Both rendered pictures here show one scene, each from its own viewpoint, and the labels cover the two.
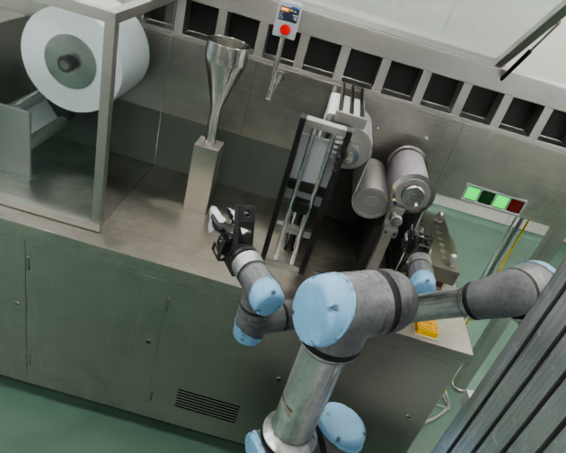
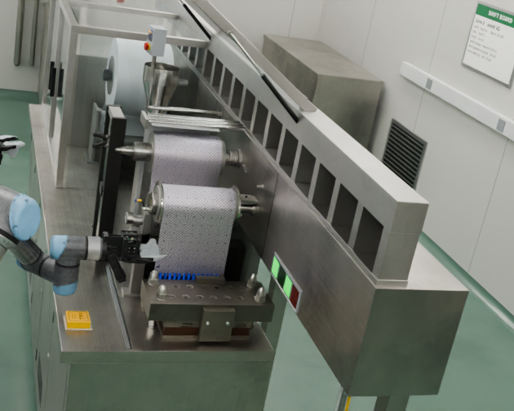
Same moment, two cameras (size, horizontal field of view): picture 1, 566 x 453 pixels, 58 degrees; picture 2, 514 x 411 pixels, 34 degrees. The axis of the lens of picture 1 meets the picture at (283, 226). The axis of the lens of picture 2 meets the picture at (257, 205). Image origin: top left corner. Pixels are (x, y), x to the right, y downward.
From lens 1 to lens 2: 3.03 m
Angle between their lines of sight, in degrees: 63
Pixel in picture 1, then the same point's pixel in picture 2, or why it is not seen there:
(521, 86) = (304, 131)
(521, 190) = (299, 275)
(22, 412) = (15, 341)
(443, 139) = (269, 191)
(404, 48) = (262, 87)
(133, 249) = (50, 199)
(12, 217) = (41, 165)
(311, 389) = not seen: outside the picture
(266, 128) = not seen: hidden behind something
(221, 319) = not seen: hidden behind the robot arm
